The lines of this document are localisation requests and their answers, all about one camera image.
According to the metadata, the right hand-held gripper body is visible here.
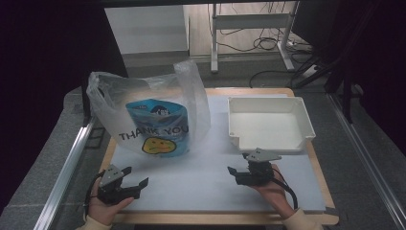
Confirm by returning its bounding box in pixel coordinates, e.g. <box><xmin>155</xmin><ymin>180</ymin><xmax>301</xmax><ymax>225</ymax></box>
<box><xmin>236</xmin><ymin>148</ymin><xmax>282</xmax><ymax>187</ymax></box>

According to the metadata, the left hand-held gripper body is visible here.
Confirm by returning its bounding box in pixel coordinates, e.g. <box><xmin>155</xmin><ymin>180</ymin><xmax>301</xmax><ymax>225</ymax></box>
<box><xmin>96</xmin><ymin>164</ymin><xmax>128</xmax><ymax>206</ymax></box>

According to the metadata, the blue snack pouch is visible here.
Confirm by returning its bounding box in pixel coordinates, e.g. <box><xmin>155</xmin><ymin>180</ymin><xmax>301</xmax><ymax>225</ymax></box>
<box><xmin>124</xmin><ymin>98</ymin><xmax>191</xmax><ymax>158</ymax></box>

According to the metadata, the translucent printed plastic bag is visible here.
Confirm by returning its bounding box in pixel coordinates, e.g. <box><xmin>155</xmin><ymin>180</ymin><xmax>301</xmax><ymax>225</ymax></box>
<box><xmin>85</xmin><ymin>58</ymin><xmax>212</xmax><ymax>158</ymax></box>

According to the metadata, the person's right hand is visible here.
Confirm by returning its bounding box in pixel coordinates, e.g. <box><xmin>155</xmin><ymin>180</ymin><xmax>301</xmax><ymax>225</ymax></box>
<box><xmin>251</xmin><ymin>163</ymin><xmax>296</xmax><ymax>220</ymax></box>

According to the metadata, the person's left hand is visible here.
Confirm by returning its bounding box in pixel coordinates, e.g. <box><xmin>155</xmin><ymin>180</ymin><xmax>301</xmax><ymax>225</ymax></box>
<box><xmin>87</xmin><ymin>178</ymin><xmax>135</xmax><ymax>226</ymax></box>

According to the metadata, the white plastic tray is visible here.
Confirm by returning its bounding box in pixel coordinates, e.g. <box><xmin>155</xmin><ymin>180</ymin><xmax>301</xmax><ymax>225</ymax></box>
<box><xmin>227</xmin><ymin>96</ymin><xmax>317</xmax><ymax>152</ymax></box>

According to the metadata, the white foam mat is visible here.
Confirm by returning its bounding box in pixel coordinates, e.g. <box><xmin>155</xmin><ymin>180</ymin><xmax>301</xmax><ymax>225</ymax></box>
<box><xmin>106</xmin><ymin>93</ymin><xmax>327</xmax><ymax>214</ymax></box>

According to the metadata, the black metal stand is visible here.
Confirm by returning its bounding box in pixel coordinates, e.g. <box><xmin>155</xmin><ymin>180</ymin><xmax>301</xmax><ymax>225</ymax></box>
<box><xmin>79</xmin><ymin>75</ymin><xmax>97</xmax><ymax>127</ymax></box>
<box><xmin>291</xmin><ymin>47</ymin><xmax>365</xmax><ymax>125</ymax></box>

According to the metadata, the dark curtain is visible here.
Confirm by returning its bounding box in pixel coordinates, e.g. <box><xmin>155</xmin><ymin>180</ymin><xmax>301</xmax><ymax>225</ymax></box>
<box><xmin>291</xmin><ymin>0</ymin><xmax>406</xmax><ymax>157</ymax></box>
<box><xmin>0</xmin><ymin>0</ymin><xmax>129</xmax><ymax>215</ymax></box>

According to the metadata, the white panel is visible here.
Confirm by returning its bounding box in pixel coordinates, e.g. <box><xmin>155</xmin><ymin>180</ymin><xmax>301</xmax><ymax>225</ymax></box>
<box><xmin>104</xmin><ymin>5</ymin><xmax>190</xmax><ymax>56</ymax></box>

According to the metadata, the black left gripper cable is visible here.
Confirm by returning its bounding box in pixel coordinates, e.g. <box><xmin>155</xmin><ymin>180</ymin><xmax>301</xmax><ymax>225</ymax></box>
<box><xmin>83</xmin><ymin>171</ymin><xmax>106</xmax><ymax>219</ymax></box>

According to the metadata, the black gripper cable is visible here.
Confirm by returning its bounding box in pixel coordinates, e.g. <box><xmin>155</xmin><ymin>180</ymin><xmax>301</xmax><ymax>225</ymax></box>
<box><xmin>271</xmin><ymin>167</ymin><xmax>300</xmax><ymax>211</ymax></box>
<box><xmin>83</xmin><ymin>171</ymin><xmax>106</xmax><ymax>219</ymax></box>

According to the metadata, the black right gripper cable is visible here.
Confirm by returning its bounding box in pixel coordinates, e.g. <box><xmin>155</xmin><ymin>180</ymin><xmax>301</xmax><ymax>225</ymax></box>
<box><xmin>271</xmin><ymin>167</ymin><xmax>300</xmax><ymax>211</ymax></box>

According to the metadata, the aluminium rail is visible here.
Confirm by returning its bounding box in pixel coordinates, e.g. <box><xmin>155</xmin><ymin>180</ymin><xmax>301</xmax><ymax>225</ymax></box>
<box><xmin>327</xmin><ymin>93</ymin><xmax>406</xmax><ymax>230</ymax></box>
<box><xmin>33</xmin><ymin>118</ymin><xmax>98</xmax><ymax>230</ymax></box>

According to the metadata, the black floor cable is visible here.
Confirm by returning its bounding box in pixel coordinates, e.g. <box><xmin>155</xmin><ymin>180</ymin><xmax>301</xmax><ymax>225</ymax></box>
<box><xmin>248</xmin><ymin>69</ymin><xmax>303</xmax><ymax>89</ymax></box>

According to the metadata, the tangle of black floor cables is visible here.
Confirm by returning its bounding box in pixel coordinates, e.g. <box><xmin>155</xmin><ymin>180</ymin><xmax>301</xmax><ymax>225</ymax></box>
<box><xmin>207</xmin><ymin>2</ymin><xmax>315</xmax><ymax>55</ymax></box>

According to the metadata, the white metal desk frame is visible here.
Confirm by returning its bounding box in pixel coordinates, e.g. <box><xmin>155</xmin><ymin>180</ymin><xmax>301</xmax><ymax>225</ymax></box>
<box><xmin>209</xmin><ymin>0</ymin><xmax>300</xmax><ymax>74</ymax></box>

